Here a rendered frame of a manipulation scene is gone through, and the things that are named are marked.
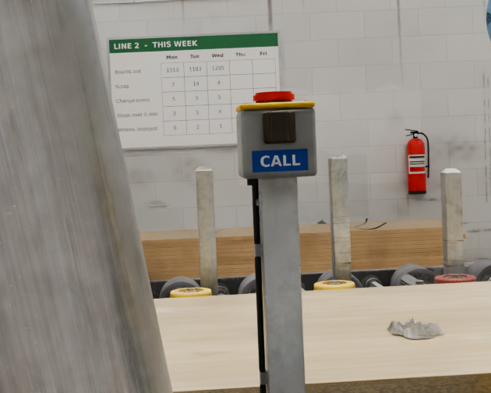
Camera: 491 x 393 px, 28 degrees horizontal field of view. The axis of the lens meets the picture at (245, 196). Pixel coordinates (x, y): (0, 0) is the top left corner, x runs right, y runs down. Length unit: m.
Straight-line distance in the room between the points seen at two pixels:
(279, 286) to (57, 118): 0.56
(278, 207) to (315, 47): 7.33
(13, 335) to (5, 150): 0.07
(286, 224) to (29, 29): 0.57
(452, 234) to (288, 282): 1.19
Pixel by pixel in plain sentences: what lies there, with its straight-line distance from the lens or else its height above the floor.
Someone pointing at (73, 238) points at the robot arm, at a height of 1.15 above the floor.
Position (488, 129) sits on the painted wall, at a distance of 8.44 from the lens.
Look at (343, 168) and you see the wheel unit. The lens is 2.04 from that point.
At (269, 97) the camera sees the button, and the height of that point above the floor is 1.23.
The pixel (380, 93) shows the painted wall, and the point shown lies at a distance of 8.27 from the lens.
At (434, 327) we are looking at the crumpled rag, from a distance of 1.44.
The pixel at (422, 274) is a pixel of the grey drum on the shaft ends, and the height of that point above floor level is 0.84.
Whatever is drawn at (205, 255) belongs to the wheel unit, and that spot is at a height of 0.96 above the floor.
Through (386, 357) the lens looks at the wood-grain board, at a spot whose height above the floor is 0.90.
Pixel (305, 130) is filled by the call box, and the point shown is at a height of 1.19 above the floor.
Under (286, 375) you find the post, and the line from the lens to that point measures 0.95.
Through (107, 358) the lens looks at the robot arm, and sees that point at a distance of 0.42.
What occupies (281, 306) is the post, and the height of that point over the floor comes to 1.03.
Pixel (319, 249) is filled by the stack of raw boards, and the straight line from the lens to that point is 6.95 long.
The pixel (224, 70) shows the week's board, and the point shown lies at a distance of 8.19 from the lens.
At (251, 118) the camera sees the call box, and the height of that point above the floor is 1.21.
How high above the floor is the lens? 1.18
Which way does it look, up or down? 3 degrees down
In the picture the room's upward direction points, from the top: 2 degrees counter-clockwise
